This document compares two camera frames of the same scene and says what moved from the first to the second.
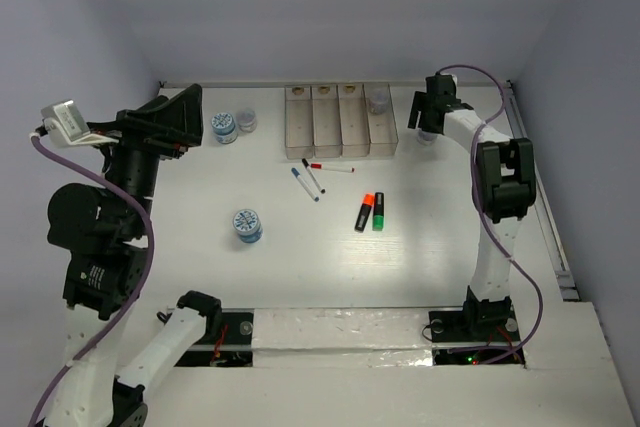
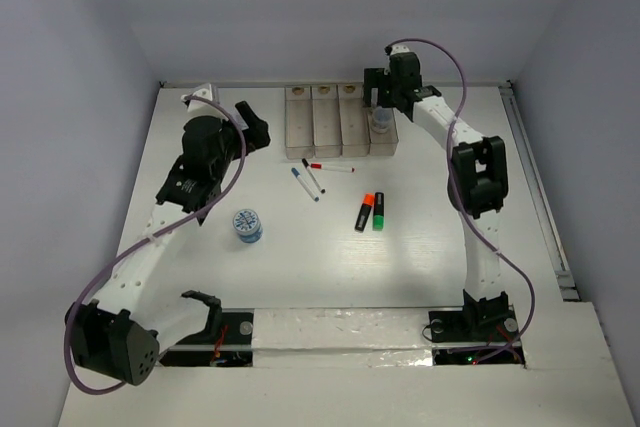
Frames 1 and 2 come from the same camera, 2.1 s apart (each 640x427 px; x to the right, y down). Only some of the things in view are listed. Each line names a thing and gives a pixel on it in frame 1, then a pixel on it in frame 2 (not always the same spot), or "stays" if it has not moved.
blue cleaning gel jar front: [246, 223] stays
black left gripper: [170, 124] -> [256, 129]
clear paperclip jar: [426, 139] -> [381, 119]
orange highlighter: [368, 200] stays
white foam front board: [373, 367] stays
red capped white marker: [320, 166] stays
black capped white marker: [321, 190] stays
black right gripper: [422, 104] -> [377, 77]
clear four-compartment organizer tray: [339, 120] stays
